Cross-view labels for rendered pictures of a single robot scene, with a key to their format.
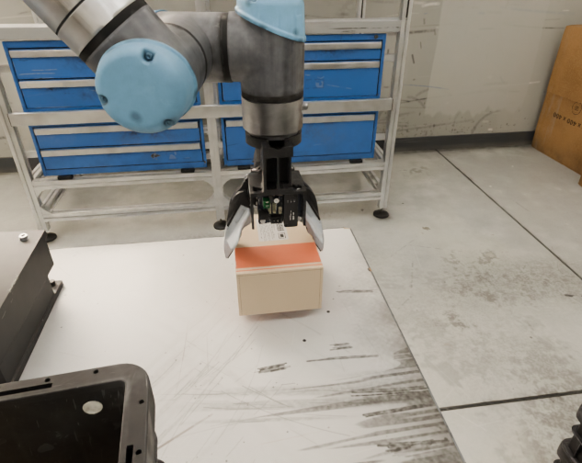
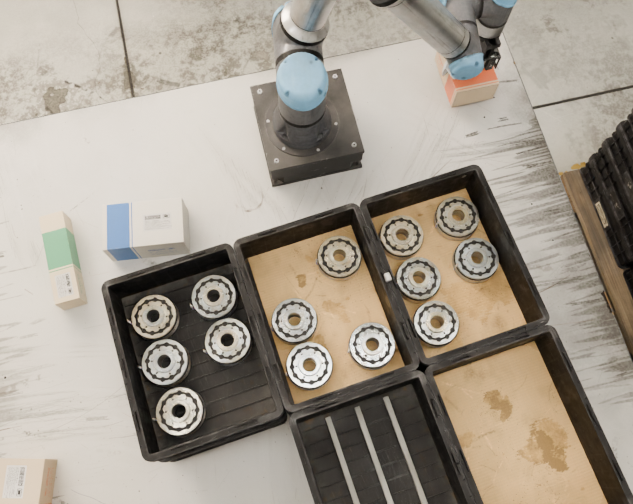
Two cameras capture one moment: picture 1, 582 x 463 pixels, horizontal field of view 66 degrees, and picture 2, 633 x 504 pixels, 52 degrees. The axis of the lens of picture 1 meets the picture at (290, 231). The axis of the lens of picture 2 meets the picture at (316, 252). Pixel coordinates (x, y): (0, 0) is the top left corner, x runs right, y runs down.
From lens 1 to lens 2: 1.33 m
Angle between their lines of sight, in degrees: 40
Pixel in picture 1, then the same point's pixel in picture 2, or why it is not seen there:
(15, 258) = (341, 92)
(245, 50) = (490, 13)
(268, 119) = (491, 33)
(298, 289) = (483, 93)
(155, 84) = (475, 70)
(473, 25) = not seen: outside the picture
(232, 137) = not seen: outside the picture
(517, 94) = not seen: outside the picture
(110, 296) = (371, 96)
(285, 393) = (480, 146)
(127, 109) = (461, 76)
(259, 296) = (464, 98)
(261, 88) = (492, 23)
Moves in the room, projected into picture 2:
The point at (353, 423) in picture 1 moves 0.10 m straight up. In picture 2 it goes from (512, 157) to (523, 140)
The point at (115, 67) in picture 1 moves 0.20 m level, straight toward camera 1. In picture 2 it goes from (463, 68) to (512, 142)
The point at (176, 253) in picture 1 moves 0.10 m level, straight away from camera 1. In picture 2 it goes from (393, 57) to (378, 30)
